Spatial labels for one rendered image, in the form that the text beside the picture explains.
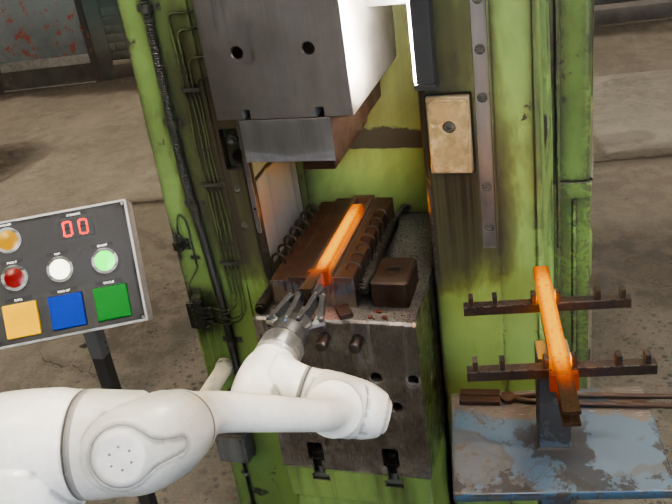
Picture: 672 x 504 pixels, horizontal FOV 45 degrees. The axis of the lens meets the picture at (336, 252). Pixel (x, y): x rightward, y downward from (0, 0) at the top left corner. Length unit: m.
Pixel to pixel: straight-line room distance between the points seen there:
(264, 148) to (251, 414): 0.68
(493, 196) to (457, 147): 0.14
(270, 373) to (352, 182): 0.89
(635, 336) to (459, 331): 1.45
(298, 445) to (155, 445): 1.16
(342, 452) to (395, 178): 0.73
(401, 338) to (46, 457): 0.98
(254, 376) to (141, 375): 2.01
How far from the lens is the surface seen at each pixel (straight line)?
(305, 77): 1.65
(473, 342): 2.01
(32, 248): 1.94
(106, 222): 1.90
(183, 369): 3.43
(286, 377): 1.49
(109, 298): 1.89
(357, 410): 1.44
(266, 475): 2.49
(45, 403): 1.02
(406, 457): 2.01
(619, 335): 3.35
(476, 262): 1.89
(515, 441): 1.69
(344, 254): 1.91
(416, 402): 1.89
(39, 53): 8.51
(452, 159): 1.77
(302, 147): 1.70
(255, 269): 2.06
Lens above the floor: 1.88
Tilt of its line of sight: 27 degrees down
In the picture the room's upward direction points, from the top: 9 degrees counter-clockwise
